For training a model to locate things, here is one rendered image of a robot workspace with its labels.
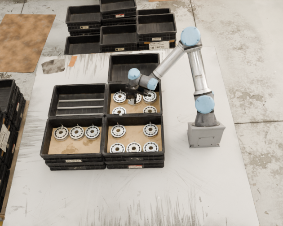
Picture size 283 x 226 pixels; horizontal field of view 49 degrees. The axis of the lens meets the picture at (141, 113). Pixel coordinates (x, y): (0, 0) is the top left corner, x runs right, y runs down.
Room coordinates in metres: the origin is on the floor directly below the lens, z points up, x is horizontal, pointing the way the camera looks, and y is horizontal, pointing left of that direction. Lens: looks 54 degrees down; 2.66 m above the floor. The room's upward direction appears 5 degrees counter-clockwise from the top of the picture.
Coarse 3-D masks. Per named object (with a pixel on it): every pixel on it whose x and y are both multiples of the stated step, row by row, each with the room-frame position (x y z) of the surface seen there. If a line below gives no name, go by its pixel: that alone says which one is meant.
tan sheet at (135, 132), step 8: (128, 128) 1.18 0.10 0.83; (136, 128) 1.18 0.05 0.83; (160, 128) 1.16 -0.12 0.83; (128, 136) 1.12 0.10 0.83; (136, 136) 1.11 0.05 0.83; (144, 136) 1.11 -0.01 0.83; (160, 136) 1.09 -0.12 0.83; (112, 144) 1.06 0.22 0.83; (144, 144) 1.04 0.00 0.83; (160, 144) 1.03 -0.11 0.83
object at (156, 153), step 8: (104, 120) 1.20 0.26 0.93; (104, 128) 1.14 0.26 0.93; (104, 136) 1.07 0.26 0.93; (104, 144) 1.01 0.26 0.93; (104, 152) 0.95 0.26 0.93; (112, 152) 0.95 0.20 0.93; (120, 152) 0.94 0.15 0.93; (128, 152) 0.94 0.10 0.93; (136, 152) 0.94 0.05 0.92; (144, 152) 0.93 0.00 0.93; (152, 152) 0.92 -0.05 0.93; (160, 152) 0.92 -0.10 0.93
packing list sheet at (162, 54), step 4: (136, 52) 2.07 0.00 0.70; (140, 52) 2.07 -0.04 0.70; (144, 52) 2.06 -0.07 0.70; (148, 52) 2.06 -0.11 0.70; (152, 52) 2.05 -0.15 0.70; (160, 52) 2.04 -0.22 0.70; (164, 52) 2.04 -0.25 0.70; (160, 56) 1.99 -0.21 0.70; (164, 56) 1.99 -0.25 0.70; (160, 60) 1.95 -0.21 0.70
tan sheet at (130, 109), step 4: (156, 92) 1.48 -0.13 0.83; (112, 96) 1.48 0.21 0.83; (112, 100) 1.44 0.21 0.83; (156, 100) 1.41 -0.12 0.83; (112, 104) 1.41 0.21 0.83; (116, 104) 1.40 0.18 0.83; (124, 104) 1.40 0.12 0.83; (128, 104) 1.39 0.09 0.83; (140, 104) 1.38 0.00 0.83; (144, 104) 1.38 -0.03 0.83; (148, 104) 1.38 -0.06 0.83; (152, 104) 1.37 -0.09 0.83; (156, 104) 1.37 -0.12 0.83; (112, 108) 1.37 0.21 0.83; (124, 108) 1.36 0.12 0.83; (128, 108) 1.36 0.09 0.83; (132, 108) 1.36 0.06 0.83; (136, 108) 1.35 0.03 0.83; (140, 108) 1.35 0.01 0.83; (156, 108) 1.34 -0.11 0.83; (128, 112) 1.32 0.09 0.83; (132, 112) 1.32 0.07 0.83; (136, 112) 1.32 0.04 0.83; (140, 112) 1.31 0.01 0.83
